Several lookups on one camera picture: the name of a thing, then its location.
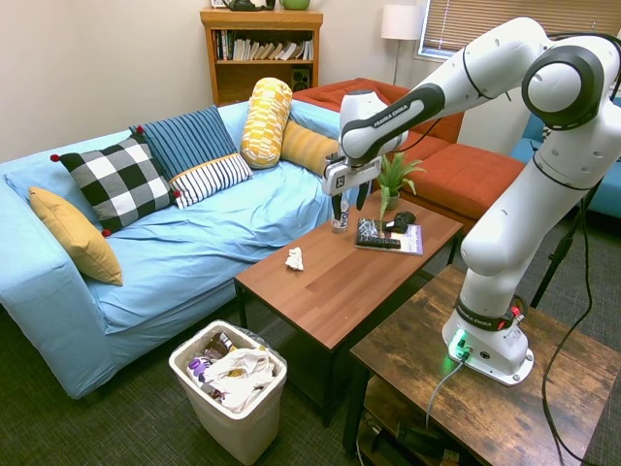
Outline blue armchair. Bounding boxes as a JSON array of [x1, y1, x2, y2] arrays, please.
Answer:
[[509, 94, 621, 219]]

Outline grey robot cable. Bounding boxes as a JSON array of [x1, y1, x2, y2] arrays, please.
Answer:
[[424, 352, 468, 429]]

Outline orange sofa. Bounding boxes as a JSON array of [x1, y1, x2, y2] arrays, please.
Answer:
[[291, 78, 528, 233]]

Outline yellow white patterned bolster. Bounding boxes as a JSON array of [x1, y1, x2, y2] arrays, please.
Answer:
[[239, 77, 294, 170]]

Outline clear printed drinking glass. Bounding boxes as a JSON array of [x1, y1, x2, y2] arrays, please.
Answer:
[[330, 194, 352, 236]]

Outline wooden bookshelf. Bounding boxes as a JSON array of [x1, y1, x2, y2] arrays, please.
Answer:
[[199, 6, 325, 108]]

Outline blue striped pillow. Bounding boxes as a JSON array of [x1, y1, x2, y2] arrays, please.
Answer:
[[128, 105, 239, 182]]

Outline row of books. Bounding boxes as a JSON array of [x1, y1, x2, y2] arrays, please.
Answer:
[[212, 29, 314, 62]]

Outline small green potted plant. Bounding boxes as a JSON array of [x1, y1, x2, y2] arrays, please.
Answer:
[[376, 151, 428, 223]]

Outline purple cover magazine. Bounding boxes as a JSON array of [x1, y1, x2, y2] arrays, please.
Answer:
[[353, 223, 426, 256]]

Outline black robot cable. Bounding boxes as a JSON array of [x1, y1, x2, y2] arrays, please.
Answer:
[[540, 191, 599, 466]]

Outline black game controller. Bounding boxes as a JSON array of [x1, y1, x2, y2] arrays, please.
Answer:
[[383, 211, 417, 231]]

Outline white navy striped pillow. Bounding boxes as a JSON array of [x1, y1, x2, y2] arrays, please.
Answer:
[[168, 152, 254, 211]]

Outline mustard yellow square pillow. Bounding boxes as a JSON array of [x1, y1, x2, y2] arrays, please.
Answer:
[[27, 185, 124, 287]]

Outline black white patterned book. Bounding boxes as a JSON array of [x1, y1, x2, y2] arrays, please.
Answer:
[[355, 216, 394, 248]]

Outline black camera stand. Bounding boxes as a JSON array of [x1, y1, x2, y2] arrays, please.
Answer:
[[529, 183, 603, 310]]

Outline black white checkered pillow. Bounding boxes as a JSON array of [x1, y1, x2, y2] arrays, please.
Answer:
[[49, 125, 181, 239]]

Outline beige plastic trash bin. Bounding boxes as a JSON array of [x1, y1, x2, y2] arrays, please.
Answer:
[[168, 318, 288, 465]]

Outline white floor lamp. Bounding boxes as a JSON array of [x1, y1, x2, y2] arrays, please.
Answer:
[[379, 4, 421, 86]]

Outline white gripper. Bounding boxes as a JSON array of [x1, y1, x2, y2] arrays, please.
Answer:
[[321, 151, 382, 225]]

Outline light blue sofa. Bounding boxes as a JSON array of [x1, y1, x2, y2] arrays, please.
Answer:
[[0, 99, 360, 401]]

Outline wooden window blinds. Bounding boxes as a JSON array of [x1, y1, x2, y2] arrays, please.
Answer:
[[419, 0, 621, 64]]

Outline wooden coffee table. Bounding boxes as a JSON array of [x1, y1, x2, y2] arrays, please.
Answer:
[[234, 188, 465, 428]]

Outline rustic wooden robot stand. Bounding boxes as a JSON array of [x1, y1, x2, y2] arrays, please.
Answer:
[[342, 264, 621, 466]]

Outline black remote control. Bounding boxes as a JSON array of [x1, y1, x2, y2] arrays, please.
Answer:
[[358, 237, 403, 250]]

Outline mustard striped pillow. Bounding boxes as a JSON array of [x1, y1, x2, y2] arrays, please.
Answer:
[[279, 119, 341, 177]]

